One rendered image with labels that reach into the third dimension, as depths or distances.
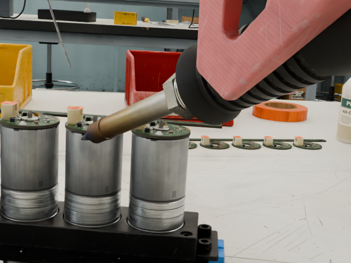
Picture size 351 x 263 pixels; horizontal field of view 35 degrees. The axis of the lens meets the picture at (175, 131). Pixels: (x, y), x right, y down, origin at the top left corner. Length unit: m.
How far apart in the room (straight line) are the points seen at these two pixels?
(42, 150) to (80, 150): 0.02
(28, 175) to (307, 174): 0.23
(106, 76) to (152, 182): 4.45
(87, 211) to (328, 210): 0.16
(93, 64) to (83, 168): 4.43
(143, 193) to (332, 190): 0.18
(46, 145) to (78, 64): 4.43
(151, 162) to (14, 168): 0.06
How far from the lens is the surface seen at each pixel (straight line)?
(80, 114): 0.24
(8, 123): 0.24
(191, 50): 0.16
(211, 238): 0.25
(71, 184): 0.24
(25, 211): 0.24
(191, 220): 0.25
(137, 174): 0.23
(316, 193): 0.37
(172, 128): 0.24
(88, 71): 4.67
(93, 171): 0.23
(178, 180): 0.23
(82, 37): 2.58
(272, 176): 0.40
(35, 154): 0.24
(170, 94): 0.17
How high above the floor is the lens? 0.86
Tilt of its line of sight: 13 degrees down
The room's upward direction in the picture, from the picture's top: 4 degrees clockwise
